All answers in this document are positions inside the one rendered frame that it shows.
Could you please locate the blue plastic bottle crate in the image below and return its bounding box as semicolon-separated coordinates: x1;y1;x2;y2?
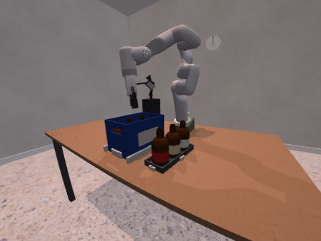
104;112;164;159

